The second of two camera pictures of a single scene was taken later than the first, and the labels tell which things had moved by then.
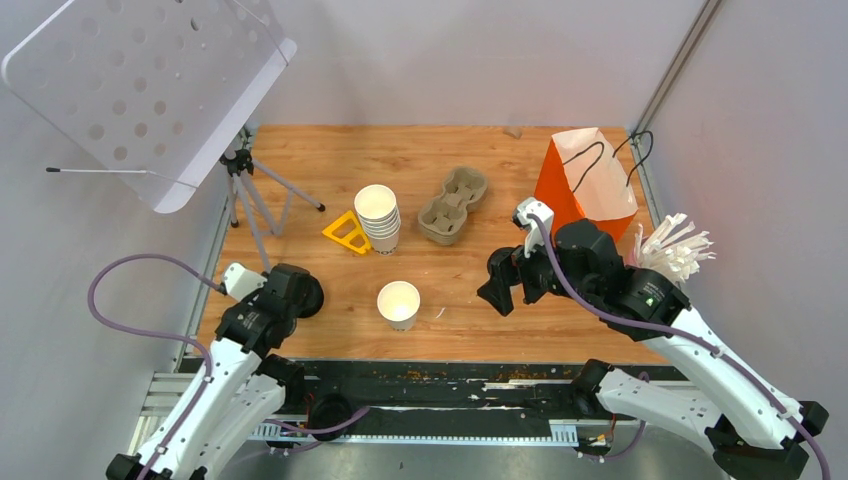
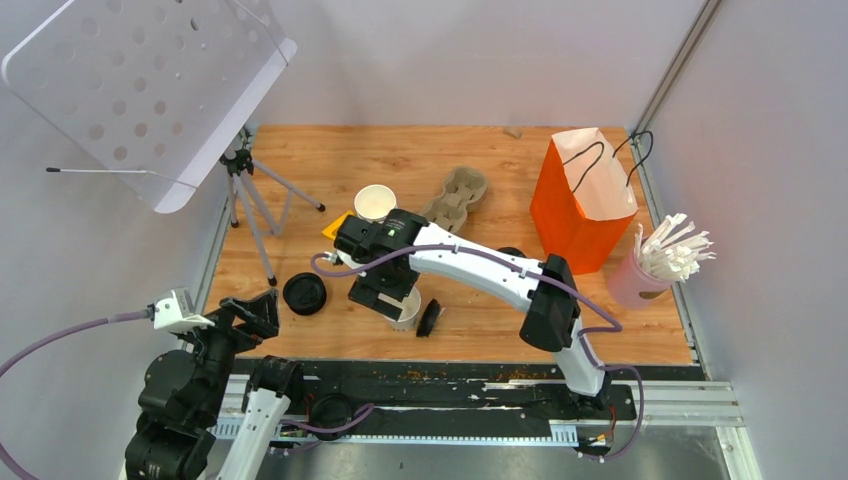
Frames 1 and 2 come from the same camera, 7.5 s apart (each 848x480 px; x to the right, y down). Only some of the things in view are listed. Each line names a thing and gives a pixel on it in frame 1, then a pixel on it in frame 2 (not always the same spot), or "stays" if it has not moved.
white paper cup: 398,302 stays
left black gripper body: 293,319 -> 221,340
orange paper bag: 579,179 stays
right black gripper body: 536,280 -> 368,284
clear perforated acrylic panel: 153,89 stays
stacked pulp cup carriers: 441,219 stays
